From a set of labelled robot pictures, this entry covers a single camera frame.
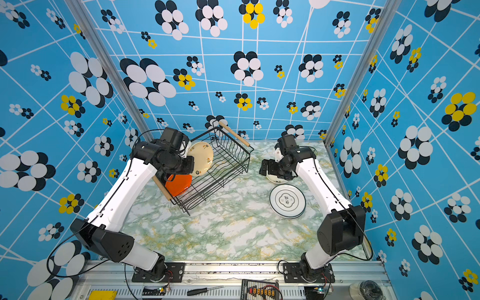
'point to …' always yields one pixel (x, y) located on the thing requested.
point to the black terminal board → (259, 290)
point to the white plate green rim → (287, 200)
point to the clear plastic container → (366, 290)
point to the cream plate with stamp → (203, 154)
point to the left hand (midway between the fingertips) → (194, 167)
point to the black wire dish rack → (220, 156)
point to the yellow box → (102, 295)
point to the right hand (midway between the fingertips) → (270, 173)
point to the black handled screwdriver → (193, 292)
